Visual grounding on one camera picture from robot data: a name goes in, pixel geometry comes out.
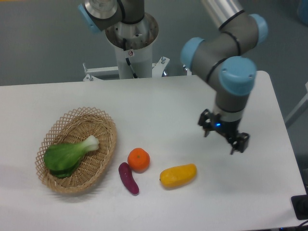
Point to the purple sweet potato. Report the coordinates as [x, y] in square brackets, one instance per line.
[127, 178]

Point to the yellow mango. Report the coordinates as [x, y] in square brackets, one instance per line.
[178, 176]

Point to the blue object top right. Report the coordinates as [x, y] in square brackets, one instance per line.
[302, 11]

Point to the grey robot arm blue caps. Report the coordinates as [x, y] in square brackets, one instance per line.
[219, 63]

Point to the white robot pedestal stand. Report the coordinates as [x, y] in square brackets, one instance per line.
[133, 46]

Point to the white frame leg right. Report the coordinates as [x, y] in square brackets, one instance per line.
[298, 110]

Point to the green bok choy vegetable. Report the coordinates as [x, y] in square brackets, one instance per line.
[63, 159]

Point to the woven wicker basket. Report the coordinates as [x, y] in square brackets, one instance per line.
[73, 127]

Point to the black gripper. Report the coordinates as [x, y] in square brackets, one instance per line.
[226, 124]

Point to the black device at table edge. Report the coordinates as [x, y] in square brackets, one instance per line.
[300, 206]

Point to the orange tangerine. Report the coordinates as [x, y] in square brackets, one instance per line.
[138, 160]

